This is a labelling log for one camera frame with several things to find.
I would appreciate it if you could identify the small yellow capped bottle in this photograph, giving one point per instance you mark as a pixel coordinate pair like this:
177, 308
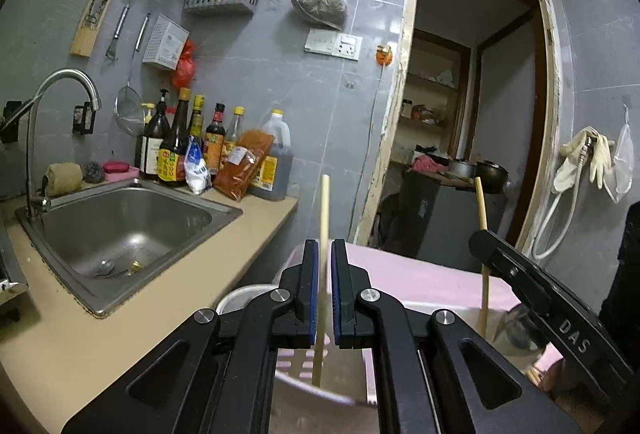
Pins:
148, 111

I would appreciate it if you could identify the white blue salt bag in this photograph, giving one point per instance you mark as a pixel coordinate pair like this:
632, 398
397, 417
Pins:
197, 169

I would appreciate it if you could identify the metal peeler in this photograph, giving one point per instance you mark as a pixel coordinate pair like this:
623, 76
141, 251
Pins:
119, 26

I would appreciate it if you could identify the white perforated box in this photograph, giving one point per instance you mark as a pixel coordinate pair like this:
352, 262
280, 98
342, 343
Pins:
165, 41

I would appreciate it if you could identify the white bowl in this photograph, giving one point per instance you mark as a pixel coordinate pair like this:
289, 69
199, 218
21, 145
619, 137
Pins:
240, 296

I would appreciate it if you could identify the yellow capped dark bottle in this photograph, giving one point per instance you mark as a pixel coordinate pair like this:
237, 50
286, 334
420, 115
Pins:
196, 119

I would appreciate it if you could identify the chrome faucet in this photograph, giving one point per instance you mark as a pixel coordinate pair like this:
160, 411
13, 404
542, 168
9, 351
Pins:
55, 81

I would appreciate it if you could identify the red plastic bag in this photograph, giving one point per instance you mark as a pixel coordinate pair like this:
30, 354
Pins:
184, 66

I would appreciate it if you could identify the orange wall hook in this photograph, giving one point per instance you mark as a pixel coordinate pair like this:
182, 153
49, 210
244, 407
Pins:
384, 54

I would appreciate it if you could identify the red chili powder bag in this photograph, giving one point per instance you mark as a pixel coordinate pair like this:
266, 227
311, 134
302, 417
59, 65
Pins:
245, 159

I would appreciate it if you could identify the dark soy sauce bottle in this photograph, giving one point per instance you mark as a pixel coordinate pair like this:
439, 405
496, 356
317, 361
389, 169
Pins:
172, 149

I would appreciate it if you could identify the white wall switch socket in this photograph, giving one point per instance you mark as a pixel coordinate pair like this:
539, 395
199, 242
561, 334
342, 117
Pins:
332, 44

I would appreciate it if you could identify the metal mesh strainer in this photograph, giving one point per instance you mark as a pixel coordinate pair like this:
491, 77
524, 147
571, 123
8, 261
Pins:
129, 111

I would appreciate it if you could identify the black wall socket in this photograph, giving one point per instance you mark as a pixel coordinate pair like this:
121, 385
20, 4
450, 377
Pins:
83, 119

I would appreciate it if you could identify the steel wool scrubber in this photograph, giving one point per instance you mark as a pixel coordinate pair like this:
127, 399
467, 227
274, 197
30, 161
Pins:
93, 173

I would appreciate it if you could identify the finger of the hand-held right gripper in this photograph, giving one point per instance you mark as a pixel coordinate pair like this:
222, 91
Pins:
510, 264

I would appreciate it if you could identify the pale bamboo chopstick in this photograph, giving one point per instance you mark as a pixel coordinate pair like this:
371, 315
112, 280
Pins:
325, 214

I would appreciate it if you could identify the black cabinet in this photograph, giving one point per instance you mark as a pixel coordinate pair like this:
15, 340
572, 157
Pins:
440, 219

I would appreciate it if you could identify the pink soap dish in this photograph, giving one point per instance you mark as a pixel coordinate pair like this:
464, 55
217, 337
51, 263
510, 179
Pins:
120, 170

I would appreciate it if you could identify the silver pot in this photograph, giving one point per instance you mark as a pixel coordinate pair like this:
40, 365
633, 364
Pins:
460, 169

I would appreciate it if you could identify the wooden knife board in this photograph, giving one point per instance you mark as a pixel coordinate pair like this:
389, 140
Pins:
85, 34

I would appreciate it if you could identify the clear yellow capped bottle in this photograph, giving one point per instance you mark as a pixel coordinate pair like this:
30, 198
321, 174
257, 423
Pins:
234, 126

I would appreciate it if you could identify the brown wooden chopstick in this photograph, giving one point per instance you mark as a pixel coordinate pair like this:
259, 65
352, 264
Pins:
481, 209

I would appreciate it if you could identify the cream rubber gloves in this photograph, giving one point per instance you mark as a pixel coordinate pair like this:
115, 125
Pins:
570, 164

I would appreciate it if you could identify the grey wall shelf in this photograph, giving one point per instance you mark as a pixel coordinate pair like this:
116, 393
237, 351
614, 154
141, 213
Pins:
220, 4

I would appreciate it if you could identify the large cooking oil jug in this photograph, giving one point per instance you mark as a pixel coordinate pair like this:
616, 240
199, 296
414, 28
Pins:
277, 149

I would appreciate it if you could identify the red pink rag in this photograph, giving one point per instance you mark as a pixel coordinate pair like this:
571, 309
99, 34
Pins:
427, 164

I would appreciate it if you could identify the black metal fixture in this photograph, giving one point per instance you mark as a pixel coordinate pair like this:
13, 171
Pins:
10, 121

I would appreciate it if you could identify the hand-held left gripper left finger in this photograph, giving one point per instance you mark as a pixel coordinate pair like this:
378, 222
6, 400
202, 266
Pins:
313, 294

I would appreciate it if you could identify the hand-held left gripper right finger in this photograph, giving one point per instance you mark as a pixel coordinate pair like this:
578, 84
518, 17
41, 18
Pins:
336, 294

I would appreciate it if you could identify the tan loofah sponge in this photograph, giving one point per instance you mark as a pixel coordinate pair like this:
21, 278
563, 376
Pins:
64, 178

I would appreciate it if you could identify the brass drain fitting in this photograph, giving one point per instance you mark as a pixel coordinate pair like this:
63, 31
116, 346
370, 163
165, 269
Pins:
135, 268

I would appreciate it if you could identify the wooden door frame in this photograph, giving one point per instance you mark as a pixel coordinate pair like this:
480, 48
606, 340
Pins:
400, 114

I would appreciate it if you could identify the clear hanging plastic bag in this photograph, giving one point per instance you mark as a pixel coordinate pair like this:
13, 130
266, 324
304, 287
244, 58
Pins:
620, 164

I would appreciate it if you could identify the red labelled sauce bottle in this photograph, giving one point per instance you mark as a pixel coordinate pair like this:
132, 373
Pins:
215, 139

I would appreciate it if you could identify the stainless steel sink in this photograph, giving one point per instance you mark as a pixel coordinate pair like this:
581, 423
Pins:
125, 234

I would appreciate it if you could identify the wooden shelf unit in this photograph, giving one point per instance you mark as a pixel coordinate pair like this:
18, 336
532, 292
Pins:
427, 109

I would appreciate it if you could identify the black pot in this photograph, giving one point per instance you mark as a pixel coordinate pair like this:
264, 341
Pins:
492, 176

